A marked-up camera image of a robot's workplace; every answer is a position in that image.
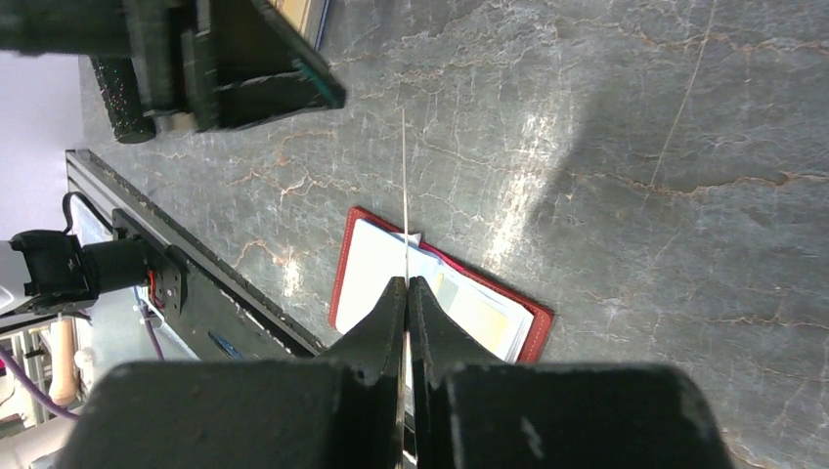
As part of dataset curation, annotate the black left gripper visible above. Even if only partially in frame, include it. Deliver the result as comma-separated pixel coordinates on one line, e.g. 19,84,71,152
1,0,347,132

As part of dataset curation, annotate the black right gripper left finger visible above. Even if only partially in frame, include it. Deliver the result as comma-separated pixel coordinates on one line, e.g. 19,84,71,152
322,277,407,468

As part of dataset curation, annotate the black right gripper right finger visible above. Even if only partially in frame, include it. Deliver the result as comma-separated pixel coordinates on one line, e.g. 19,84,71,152
408,277,505,468

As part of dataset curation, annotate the red leather card holder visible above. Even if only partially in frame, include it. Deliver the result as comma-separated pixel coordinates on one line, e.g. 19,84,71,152
328,206,554,362

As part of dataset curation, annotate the single gold credit card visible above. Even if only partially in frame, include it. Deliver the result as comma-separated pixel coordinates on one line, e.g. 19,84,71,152
429,273,510,358

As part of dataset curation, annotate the clear acrylic card tray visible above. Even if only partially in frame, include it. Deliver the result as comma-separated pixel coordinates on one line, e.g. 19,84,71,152
269,0,330,50

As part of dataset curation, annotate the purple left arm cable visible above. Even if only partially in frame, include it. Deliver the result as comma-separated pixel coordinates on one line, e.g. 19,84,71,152
0,300,166,425

